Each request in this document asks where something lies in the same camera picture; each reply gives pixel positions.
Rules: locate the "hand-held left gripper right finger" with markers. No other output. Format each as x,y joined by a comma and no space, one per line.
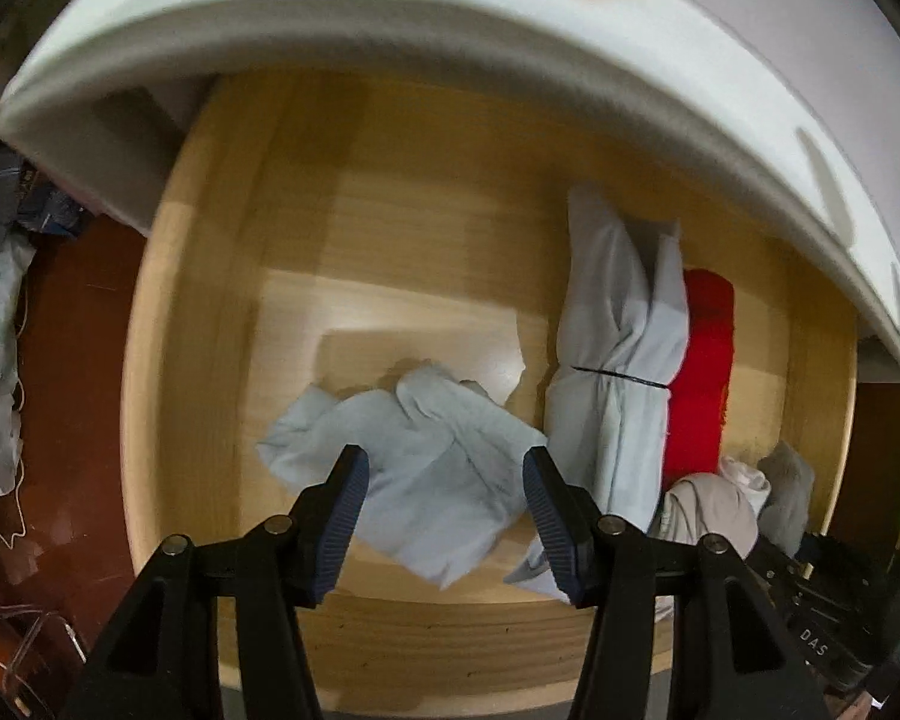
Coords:
559,525

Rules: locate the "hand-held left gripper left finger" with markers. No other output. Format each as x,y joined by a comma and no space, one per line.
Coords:
345,510

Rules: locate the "pale blue underwear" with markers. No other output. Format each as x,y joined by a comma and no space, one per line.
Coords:
435,450

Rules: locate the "light blue banded underwear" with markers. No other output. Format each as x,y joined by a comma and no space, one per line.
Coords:
615,330

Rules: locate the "wooden drawer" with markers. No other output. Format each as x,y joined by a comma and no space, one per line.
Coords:
420,240

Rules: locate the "plain grey underwear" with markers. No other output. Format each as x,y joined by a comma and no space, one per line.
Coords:
787,487

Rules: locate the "beige smooth underwear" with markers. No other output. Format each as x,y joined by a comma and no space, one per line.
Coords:
709,510

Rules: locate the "red underwear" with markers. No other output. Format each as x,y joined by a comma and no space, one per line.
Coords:
701,390

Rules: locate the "small white garment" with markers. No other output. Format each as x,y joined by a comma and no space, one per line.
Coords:
746,476

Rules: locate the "dark blue packet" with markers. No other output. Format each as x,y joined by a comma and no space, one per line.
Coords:
52,206

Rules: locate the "white printed bed mattress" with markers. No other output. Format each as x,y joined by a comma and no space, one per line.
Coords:
420,0

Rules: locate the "clear plastic frame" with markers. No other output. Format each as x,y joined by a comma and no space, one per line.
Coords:
45,619

